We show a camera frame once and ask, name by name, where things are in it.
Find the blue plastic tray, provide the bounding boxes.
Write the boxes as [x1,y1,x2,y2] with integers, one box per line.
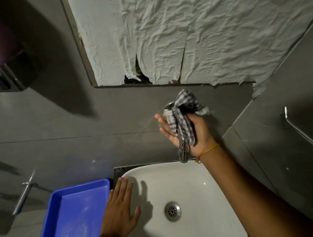
[40,178,112,237]

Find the narrow crumpled white paper sheet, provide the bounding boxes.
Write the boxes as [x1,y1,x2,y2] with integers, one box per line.
[134,0,187,85]

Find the metal sink drain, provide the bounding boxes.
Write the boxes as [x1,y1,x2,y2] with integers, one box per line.
[164,201,182,222]

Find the yellow thread bracelet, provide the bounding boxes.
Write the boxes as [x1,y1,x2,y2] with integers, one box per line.
[195,143,221,164]

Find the chrome towel bar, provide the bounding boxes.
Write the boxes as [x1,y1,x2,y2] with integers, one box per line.
[283,106,313,145]

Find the dark wall dispenser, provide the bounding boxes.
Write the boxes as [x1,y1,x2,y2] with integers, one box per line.
[0,40,43,93]

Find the grey checkered cloth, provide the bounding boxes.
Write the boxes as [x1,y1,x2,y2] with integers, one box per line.
[163,89,210,146]

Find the chrome wall faucet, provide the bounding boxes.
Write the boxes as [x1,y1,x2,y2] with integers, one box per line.
[163,101,191,164]

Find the wall mirror with metal frame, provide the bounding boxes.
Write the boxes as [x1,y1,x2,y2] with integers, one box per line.
[60,0,255,88]

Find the wide crumpled white paper sheet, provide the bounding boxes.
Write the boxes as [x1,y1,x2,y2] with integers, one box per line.
[180,0,313,99]

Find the person's left hand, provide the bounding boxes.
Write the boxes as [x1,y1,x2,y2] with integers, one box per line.
[100,177,141,237]

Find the torn crumpled white paper sheet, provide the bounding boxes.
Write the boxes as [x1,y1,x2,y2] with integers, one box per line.
[67,0,142,86]

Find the person's right forearm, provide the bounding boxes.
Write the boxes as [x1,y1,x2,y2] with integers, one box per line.
[196,144,313,237]

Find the person's right hand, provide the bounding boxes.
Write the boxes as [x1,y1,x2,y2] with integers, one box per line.
[155,113,220,160]

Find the white ceramic sink basin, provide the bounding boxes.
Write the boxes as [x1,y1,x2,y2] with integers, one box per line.
[121,160,249,237]

